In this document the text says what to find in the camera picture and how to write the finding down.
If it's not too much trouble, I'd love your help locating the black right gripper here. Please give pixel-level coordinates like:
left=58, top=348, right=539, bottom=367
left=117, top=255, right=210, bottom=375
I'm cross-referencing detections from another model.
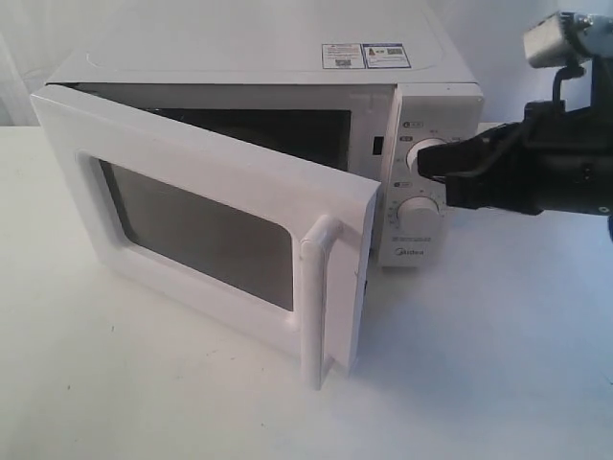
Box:
left=442, top=66, right=612, bottom=216

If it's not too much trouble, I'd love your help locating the white microwave door with handle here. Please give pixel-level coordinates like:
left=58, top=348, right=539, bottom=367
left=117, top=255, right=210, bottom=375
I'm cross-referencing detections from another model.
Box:
left=32, top=83, right=379, bottom=389

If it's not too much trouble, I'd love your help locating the white microwave oven body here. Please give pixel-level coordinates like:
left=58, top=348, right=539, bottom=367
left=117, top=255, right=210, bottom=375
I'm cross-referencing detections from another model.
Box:
left=51, top=11, right=483, bottom=267

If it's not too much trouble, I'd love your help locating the upper white control knob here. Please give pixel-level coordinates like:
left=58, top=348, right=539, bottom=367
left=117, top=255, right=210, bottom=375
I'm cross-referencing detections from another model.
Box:
left=404, top=138, right=447, bottom=184

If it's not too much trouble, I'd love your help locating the white control knob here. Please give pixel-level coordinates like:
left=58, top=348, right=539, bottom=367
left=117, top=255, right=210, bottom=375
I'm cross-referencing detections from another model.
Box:
left=397, top=196, right=441, bottom=237
left=404, top=138, right=447, bottom=184

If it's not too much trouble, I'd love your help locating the lower white control knob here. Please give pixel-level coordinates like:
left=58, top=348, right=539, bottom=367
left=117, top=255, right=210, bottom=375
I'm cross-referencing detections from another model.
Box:
left=397, top=196, right=441, bottom=237

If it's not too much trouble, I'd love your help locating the blue white info sticker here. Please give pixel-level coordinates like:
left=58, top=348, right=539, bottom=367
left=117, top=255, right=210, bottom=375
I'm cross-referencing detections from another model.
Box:
left=362, top=43, right=411, bottom=69

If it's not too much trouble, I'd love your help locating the red white warning sticker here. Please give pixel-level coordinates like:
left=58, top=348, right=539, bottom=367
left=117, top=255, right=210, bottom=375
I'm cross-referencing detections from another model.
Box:
left=321, top=43, right=366, bottom=70

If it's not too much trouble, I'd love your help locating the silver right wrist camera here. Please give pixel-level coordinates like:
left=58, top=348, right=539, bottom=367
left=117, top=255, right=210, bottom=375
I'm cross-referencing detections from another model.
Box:
left=523, top=11, right=612, bottom=69

